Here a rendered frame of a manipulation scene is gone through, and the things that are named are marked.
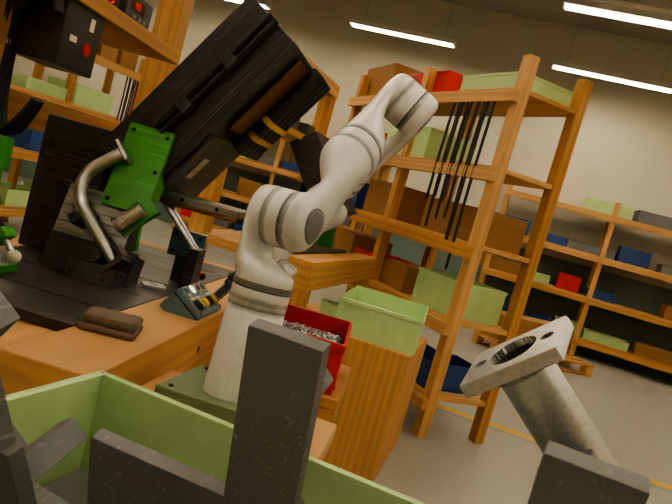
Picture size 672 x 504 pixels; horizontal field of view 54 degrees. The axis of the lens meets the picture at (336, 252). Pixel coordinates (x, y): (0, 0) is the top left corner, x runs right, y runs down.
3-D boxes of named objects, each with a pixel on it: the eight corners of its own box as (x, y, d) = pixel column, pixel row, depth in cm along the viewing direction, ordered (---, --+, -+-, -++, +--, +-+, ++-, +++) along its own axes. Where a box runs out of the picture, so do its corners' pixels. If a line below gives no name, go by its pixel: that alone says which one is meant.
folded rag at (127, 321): (74, 328, 111) (79, 311, 111) (87, 318, 119) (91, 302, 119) (133, 342, 113) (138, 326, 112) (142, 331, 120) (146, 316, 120)
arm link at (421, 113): (372, 186, 146) (343, 160, 146) (448, 99, 129) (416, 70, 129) (356, 203, 139) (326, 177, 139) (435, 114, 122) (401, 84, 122)
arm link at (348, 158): (380, 131, 111) (331, 121, 115) (296, 219, 93) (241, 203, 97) (382, 178, 116) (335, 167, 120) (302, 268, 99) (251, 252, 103)
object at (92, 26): (92, 79, 165) (106, 20, 163) (55, 63, 148) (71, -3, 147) (47, 67, 166) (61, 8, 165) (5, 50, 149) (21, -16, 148)
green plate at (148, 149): (156, 224, 161) (184, 146, 165) (145, 215, 153) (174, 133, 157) (113, 211, 162) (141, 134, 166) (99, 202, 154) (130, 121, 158)
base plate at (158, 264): (237, 278, 222) (239, 272, 222) (70, 336, 113) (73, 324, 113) (122, 243, 226) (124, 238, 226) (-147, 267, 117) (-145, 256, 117)
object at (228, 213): (250, 223, 181) (253, 212, 181) (234, 223, 165) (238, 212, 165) (119, 185, 185) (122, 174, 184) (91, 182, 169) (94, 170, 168)
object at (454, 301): (411, 437, 385) (531, 35, 366) (281, 324, 591) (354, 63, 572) (483, 445, 409) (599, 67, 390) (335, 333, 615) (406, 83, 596)
